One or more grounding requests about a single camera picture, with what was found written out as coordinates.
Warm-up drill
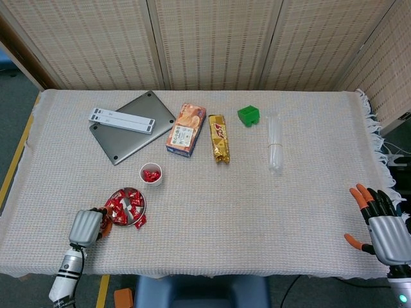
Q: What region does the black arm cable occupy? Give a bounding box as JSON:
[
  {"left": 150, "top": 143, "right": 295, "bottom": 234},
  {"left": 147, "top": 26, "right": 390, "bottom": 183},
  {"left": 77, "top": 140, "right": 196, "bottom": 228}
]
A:
[{"left": 69, "top": 243, "right": 88, "bottom": 308}]

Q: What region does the black equipment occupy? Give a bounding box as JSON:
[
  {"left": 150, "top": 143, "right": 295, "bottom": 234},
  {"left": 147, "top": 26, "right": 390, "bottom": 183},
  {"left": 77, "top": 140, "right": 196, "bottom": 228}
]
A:
[{"left": 387, "top": 155, "right": 411, "bottom": 180}]

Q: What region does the beige woven screen panel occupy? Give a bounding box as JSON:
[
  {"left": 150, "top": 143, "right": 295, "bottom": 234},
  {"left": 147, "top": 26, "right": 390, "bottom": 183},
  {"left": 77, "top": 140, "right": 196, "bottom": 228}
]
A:
[
  {"left": 146, "top": 0, "right": 285, "bottom": 91},
  {"left": 333, "top": 0, "right": 411, "bottom": 128},
  {"left": 0, "top": 0, "right": 170, "bottom": 91},
  {"left": 259, "top": 0, "right": 399, "bottom": 91}
]

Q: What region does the orange block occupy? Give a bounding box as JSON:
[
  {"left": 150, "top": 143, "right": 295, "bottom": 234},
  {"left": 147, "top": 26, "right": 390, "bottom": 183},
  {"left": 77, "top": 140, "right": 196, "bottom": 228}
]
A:
[{"left": 113, "top": 287, "right": 134, "bottom": 308}]

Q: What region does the orange and blue biscuit box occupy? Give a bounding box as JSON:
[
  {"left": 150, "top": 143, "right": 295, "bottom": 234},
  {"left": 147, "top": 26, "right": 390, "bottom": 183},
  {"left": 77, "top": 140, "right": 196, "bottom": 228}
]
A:
[{"left": 165, "top": 102, "right": 207, "bottom": 158}]

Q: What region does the green plastic block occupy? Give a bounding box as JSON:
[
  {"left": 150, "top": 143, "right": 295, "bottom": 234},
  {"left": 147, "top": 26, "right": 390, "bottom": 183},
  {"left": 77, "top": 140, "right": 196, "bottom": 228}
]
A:
[{"left": 237, "top": 105, "right": 260, "bottom": 128}]

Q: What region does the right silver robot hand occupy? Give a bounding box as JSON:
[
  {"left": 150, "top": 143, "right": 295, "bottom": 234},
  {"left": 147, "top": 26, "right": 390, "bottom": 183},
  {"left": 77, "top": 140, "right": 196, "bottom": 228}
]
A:
[{"left": 344, "top": 183, "right": 411, "bottom": 266}]

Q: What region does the white paper cup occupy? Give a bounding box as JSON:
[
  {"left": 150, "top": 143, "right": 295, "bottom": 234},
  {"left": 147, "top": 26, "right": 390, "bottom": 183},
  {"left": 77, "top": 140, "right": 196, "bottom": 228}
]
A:
[{"left": 139, "top": 162, "right": 163, "bottom": 188}]

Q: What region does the white folding laptop stand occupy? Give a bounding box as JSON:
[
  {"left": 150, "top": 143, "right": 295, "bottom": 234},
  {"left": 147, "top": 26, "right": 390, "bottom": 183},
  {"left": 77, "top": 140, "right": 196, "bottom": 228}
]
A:
[{"left": 88, "top": 107, "right": 156, "bottom": 133}]

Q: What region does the clear plastic tube bundle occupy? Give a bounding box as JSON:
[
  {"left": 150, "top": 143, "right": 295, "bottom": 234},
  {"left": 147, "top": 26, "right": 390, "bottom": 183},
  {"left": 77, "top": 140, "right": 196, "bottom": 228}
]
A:
[{"left": 265, "top": 111, "right": 285, "bottom": 176}]

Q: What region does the dark brown wooden beam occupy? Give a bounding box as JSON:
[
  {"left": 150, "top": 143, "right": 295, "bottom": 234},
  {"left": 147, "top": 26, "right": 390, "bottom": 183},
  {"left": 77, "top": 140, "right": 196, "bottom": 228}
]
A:
[{"left": 0, "top": 14, "right": 60, "bottom": 91}]

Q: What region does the gold foil snack packet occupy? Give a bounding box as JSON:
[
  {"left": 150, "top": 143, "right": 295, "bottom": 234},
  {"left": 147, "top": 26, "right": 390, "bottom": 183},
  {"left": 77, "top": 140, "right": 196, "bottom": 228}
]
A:
[{"left": 208, "top": 114, "right": 232, "bottom": 166}]

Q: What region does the bowl of red candies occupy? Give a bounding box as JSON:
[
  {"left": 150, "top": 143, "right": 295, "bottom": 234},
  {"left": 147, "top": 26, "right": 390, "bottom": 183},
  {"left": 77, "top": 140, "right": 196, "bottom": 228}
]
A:
[{"left": 105, "top": 187, "right": 148, "bottom": 227}]

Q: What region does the grey closed laptop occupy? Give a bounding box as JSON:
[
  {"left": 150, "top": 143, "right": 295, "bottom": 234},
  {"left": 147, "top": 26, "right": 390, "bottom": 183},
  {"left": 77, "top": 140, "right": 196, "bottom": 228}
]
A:
[{"left": 89, "top": 90, "right": 177, "bottom": 166}]

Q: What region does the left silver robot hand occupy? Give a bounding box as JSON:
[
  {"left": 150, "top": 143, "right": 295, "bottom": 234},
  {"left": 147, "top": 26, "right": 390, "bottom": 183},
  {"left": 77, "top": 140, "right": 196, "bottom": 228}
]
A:
[{"left": 68, "top": 207, "right": 114, "bottom": 248}]

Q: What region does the white woven tablecloth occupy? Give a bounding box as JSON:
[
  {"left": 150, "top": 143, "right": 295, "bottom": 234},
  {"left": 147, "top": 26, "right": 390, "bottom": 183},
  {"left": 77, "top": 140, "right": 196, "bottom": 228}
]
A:
[{"left": 0, "top": 88, "right": 411, "bottom": 280}]

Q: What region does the black floor cable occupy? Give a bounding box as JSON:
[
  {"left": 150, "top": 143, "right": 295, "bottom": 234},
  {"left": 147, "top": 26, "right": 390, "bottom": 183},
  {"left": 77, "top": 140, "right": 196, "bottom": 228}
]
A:
[{"left": 279, "top": 274, "right": 302, "bottom": 308}]

